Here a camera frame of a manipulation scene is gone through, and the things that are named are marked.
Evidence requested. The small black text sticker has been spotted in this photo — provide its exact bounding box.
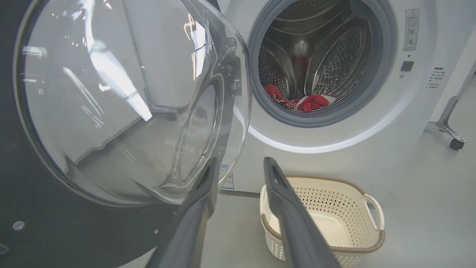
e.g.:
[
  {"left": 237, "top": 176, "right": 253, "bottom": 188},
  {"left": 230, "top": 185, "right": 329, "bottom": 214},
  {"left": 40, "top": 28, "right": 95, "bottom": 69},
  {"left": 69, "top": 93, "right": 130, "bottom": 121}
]
[{"left": 426, "top": 67, "right": 446, "bottom": 89}]

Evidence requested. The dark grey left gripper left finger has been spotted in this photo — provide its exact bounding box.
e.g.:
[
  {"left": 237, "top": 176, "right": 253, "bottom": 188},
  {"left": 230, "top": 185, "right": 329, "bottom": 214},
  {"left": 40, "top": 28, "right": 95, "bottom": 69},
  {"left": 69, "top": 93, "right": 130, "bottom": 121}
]
[{"left": 145, "top": 158, "right": 221, "bottom": 268}]

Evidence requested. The glass washing machine door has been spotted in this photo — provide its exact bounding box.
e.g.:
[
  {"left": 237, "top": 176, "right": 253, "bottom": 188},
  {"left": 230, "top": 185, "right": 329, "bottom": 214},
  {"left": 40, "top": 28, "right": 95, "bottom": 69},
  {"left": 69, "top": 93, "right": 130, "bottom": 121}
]
[{"left": 0, "top": 0, "right": 254, "bottom": 268}]

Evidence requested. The cream perforated laundry basket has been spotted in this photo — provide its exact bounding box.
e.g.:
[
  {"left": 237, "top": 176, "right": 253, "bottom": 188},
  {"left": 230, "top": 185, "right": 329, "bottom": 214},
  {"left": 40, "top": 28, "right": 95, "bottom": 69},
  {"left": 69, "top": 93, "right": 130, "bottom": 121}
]
[{"left": 259, "top": 175, "right": 386, "bottom": 268}]

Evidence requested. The red basketball jersey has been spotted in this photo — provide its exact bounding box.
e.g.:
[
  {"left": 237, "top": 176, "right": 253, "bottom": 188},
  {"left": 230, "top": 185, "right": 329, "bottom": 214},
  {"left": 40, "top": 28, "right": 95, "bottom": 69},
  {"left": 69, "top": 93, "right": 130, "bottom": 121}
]
[{"left": 264, "top": 83, "right": 337, "bottom": 112}]

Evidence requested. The grey warning label sticker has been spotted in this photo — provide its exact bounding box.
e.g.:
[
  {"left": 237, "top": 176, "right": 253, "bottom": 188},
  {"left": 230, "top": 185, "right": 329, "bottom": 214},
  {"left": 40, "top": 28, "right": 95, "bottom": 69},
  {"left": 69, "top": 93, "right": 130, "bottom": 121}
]
[{"left": 403, "top": 9, "right": 420, "bottom": 52}]

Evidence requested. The stainless steel washing machine drum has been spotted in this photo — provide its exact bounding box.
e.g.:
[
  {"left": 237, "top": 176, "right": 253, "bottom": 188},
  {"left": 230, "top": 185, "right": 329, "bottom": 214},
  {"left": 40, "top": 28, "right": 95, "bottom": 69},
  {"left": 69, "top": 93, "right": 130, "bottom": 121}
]
[{"left": 258, "top": 0, "right": 373, "bottom": 109}]

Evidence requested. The blue energy label sticker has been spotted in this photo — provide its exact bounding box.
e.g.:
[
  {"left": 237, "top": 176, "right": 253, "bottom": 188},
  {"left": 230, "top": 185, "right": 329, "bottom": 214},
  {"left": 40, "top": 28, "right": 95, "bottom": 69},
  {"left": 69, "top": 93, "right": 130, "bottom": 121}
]
[{"left": 219, "top": 164, "right": 235, "bottom": 191}]

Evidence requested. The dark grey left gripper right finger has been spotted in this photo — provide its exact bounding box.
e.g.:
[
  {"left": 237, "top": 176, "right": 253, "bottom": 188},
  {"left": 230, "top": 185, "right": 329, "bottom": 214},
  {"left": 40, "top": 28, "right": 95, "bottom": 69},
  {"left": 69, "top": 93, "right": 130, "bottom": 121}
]
[{"left": 263, "top": 157, "right": 341, "bottom": 268}]

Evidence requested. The white front-load washing machine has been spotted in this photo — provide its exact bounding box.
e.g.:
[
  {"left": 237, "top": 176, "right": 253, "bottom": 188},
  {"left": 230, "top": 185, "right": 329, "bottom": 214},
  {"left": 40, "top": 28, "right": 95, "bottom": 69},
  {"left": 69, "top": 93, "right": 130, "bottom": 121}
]
[{"left": 217, "top": 0, "right": 476, "bottom": 195}]

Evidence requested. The metal leg with black caster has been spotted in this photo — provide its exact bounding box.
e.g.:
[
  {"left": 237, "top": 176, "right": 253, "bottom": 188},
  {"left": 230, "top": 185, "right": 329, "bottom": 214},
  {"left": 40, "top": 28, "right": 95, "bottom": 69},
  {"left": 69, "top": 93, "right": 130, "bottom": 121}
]
[{"left": 435, "top": 61, "right": 476, "bottom": 151}]

